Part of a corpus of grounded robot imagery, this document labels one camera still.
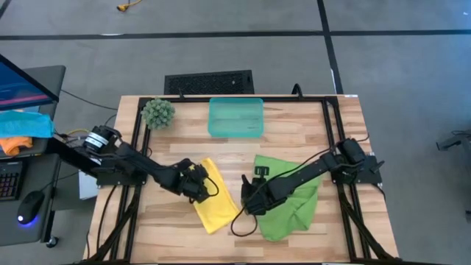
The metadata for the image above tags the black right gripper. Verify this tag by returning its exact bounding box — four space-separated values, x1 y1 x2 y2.
240 166 287 217

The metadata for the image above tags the yellow microfiber towel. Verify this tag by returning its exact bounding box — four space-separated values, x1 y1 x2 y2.
193 157 240 236

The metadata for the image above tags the green microfiber towel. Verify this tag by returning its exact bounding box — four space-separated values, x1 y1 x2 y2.
253 154 323 242

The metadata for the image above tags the teal translucent plastic basket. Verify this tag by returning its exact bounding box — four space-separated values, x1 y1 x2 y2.
207 96 265 139

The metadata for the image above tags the green artificial potted plant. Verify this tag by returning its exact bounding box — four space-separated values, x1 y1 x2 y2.
140 96 177 130

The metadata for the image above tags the black perforated computer tower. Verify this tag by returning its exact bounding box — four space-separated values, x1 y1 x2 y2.
163 69 255 96

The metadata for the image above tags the white box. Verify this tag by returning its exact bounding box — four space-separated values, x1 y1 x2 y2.
78 172 99 201

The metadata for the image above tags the black slanted support beam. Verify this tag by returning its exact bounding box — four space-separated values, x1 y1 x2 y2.
47 136 99 176

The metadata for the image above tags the black computer mouse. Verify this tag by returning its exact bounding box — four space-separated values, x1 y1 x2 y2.
16 190 46 227

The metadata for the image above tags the blue cloth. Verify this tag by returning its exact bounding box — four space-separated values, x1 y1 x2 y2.
0 109 56 140

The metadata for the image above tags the orange cloth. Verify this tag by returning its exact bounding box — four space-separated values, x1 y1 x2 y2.
0 135 34 157

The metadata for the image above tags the black backlit keyboard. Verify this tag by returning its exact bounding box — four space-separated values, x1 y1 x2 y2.
0 160 24 202

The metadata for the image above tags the grey side desk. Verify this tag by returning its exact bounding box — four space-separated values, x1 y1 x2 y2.
0 65 67 247

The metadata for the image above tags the tilted monitor with blue screen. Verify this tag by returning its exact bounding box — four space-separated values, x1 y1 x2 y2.
0 53 60 112

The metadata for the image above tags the grey chair base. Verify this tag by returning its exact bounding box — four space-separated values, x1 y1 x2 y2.
436 128 471 152

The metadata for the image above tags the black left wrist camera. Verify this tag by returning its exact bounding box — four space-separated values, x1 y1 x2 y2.
183 180 211 204

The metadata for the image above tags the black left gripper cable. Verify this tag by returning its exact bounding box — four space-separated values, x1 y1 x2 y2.
204 175 221 199

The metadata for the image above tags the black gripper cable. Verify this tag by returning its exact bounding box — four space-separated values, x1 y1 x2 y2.
204 175 221 199
230 146 334 238

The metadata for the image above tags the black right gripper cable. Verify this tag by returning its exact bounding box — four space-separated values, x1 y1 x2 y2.
230 146 334 238

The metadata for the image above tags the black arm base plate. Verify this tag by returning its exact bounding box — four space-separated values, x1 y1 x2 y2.
96 169 148 187
330 154 386 185

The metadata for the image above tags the black metal table frame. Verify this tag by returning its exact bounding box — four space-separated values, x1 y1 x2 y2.
82 94 402 264

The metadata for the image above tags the thin black floor cable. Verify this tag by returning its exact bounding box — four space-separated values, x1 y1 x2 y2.
60 88 118 111

